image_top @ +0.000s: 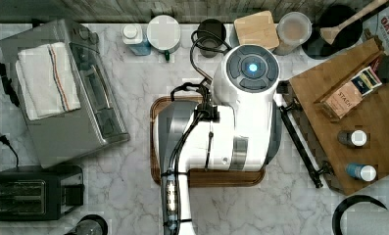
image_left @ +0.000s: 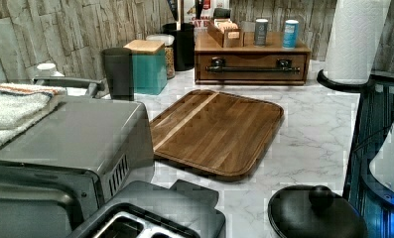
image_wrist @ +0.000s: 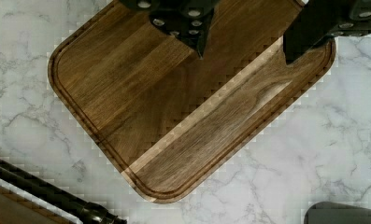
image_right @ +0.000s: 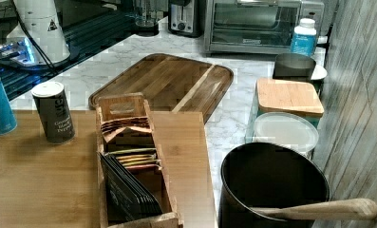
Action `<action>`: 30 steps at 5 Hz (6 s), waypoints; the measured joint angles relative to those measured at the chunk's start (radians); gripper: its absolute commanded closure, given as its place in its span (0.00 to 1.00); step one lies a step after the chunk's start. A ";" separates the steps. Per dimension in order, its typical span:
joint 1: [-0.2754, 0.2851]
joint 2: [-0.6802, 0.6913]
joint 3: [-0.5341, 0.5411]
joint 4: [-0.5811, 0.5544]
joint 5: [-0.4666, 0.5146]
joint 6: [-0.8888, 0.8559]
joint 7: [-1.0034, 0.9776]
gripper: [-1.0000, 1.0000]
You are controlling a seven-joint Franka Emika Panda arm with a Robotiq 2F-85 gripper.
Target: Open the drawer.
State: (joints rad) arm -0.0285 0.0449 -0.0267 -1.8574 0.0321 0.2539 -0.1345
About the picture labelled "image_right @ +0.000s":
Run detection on black pepper shaker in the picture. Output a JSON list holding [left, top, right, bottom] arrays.
[[31, 82, 75, 144]]

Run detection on silver toaster oven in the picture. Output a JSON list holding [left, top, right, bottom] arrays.
[[204, 0, 324, 54]]

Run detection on wooden utensil handle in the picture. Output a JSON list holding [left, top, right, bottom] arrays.
[[251, 199, 377, 220]]

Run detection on black utensil crock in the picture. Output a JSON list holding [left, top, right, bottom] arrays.
[[218, 142, 330, 228]]

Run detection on black silver toaster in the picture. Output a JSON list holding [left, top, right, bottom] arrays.
[[168, 0, 203, 38]]

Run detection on brown tea bag packets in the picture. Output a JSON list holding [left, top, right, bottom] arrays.
[[100, 116, 152, 143]]

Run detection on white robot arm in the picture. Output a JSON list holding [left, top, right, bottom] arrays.
[[7, 0, 70, 67]]

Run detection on white blue supplement bottle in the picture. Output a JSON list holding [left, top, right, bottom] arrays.
[[290, 18, 316, 57]]

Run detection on glass jar with white lid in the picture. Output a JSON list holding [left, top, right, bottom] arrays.
[[245, 112, 319, 159]]

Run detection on black tea bag packets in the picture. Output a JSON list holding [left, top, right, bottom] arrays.
[[100, 155, 162, 221]]

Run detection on teal canister with wooden lid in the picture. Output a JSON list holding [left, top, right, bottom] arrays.
[[251, 78, 324, 127]]

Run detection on wooden tea bag box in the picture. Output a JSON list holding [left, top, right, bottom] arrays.
[[95, 93, 183, 228]]

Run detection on dark grey cup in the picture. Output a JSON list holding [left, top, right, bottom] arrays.
[[273, 53, 316, 82]]

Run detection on wooden cutting board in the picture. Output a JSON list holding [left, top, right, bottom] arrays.
[[88, 53, 234, 120]]

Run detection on glass blender jar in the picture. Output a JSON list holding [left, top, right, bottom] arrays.
[[133, 0, 159, 37]]

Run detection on wooden drawer cabinet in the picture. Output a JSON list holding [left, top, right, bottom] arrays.
[[0, 110, 217, 228]]

